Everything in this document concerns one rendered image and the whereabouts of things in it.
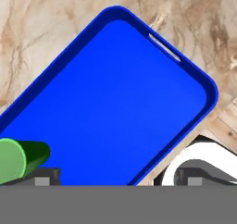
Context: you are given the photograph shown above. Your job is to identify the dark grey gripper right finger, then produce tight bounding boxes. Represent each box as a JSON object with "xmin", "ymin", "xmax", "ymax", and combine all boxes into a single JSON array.
[{"xmin": 173, "ymin": 158, "xmax": 237, "ymax": 186}]

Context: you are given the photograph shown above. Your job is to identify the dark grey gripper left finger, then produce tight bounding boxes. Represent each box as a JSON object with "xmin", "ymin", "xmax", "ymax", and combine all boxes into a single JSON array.
[{"xmin": 0, "ymin": 167, "xmax": 62, "ymax": 186}]

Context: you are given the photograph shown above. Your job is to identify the green cup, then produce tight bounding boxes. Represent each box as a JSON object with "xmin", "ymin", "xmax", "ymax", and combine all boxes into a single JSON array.
[{"xmin": 0, "ymin": 137, "xmax": 51, "ymax": 185}]

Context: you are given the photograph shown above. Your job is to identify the blue rectangular tray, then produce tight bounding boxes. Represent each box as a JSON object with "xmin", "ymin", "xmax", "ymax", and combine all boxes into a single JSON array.
[{"xmin": 0, "ymin": 5, "xmax": 219, "ymax": 186}]

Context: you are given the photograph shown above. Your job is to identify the white and black round stool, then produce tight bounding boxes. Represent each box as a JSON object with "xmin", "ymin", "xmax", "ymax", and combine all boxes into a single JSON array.
[{"xmin": 153, "ymin": 134, "xmax": 237, "ymax": 186}]

